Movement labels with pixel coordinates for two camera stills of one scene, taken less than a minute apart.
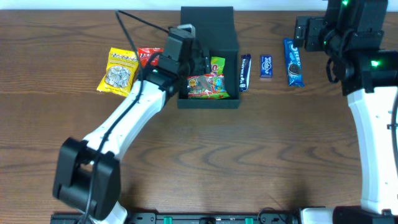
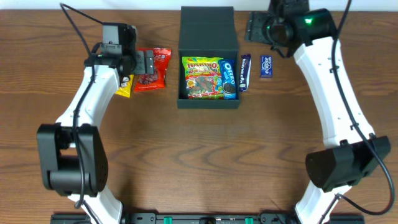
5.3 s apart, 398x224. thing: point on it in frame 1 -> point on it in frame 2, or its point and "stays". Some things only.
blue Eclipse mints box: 266,66 stays
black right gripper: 301,33 -> 257,26
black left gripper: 201,58 -> 148,62
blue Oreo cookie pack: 294,69 -> 228,77
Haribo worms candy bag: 208,86 stays
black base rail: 290,217 stays
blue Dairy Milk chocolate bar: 245,73 stays
